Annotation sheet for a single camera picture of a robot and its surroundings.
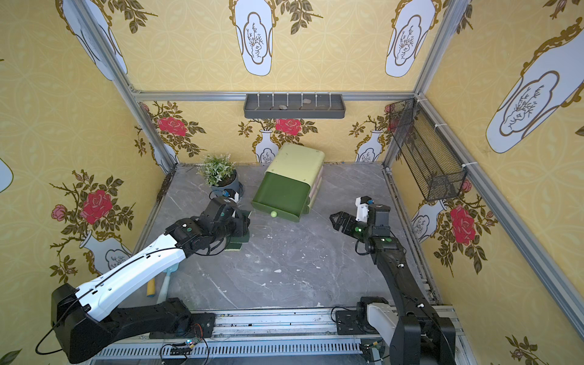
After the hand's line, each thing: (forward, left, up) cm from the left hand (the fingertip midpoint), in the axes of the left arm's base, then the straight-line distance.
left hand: (247, 220), depth 79 cm
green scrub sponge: (-1, +7, -16) cm, 17 cm away
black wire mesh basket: (+25, -80, -5) cm, 83 cm away
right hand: (+2, -33, -4) cm, 33 cm away
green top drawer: (+13, -12, -4) cm, 18 cm away
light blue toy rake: (-18, +29, -16) cm, 38 cm away
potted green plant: (+24, +14, -1) cm, 28 cm away
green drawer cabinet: (+24, -19, +3) cm, 31 cm away
